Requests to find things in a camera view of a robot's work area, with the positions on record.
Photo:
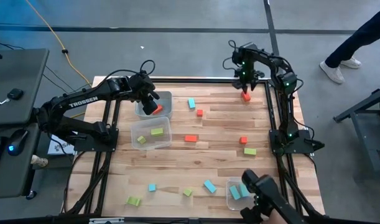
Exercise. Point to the clear plastic bin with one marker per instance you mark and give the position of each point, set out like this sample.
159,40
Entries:
137,127
231,205

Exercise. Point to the black desk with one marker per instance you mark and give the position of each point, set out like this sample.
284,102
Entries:
18,71

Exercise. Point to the teal cube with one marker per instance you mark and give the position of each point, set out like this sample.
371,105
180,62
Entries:
152,187

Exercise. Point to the silver metal bracket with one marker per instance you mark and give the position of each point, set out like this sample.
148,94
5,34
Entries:
105,221

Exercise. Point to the person's leg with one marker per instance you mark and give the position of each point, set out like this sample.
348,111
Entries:
357,37

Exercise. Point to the orange long block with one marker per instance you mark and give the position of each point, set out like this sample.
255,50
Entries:
158,109
191,138
246,97

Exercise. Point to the beige shoe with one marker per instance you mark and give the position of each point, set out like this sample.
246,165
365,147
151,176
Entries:
38,160

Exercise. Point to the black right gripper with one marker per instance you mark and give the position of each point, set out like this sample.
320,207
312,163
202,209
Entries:
247,74

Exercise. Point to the teal long block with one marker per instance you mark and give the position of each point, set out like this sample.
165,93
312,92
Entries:
243,189
210,186
234,193
191,103

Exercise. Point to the black metal table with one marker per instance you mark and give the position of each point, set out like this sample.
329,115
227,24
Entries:
360,105

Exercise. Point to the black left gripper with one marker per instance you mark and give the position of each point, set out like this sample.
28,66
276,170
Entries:
143,87

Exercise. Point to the white paper sign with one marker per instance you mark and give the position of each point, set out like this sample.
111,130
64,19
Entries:
57,149

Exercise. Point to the green cube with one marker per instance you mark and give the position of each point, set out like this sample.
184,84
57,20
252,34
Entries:
187,192
141,139

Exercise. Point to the orange cube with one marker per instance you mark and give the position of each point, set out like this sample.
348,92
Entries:
243,140
199,113

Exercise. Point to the black aluminium table frame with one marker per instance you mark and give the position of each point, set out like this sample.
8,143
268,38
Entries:
192,81

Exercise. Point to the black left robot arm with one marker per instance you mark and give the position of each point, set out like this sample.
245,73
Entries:
84,101

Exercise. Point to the black computer mouse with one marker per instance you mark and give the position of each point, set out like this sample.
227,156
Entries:
20,138

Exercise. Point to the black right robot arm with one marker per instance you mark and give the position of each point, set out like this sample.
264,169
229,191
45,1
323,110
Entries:
287,109

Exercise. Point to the green long block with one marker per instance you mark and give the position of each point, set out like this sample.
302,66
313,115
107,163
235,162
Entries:
157,132
133,201
250,151

